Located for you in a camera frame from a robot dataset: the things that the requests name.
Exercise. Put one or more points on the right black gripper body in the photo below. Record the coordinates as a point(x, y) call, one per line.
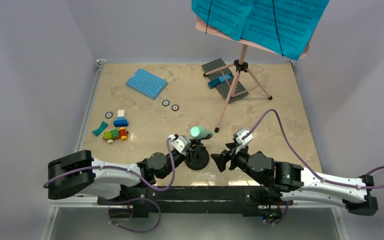
point(238, 160)

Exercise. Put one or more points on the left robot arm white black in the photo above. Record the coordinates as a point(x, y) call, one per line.
point(81, 173)

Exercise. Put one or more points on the blue white brick stack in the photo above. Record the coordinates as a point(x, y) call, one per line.
point(120, 120)

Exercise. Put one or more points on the blue brick baseplate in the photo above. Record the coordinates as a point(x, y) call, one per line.
point(146, 83)

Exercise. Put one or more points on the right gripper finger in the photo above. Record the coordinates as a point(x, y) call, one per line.
point(221, 159)
point(232, 146)

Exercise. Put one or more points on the blue sheet music left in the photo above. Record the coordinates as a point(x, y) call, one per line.
point(230, 17)

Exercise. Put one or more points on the blue sheet music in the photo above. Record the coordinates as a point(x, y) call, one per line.
point(230, 17)
point(283, 26)

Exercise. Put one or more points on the blue sheet music right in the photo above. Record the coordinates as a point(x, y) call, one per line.
point(283, 26)

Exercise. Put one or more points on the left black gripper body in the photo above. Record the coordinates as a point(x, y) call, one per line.
point(177, 161)

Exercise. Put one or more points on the teal curved brick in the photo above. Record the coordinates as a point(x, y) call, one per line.
point(100, 129)

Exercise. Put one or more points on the pink music stand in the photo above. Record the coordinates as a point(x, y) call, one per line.
point(240, 64)

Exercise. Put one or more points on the grey brick baseplate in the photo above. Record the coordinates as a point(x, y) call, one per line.
point(224, 87)

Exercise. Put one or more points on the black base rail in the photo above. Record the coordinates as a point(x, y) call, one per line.
point(248, 201)

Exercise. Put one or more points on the blue brick on baseplate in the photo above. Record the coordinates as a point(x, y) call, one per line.
point(218, 80)

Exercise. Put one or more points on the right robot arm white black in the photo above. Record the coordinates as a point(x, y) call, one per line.
point(286, 181)

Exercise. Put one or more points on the mint green toy microphone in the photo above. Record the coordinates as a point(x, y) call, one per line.
point(200, 133)

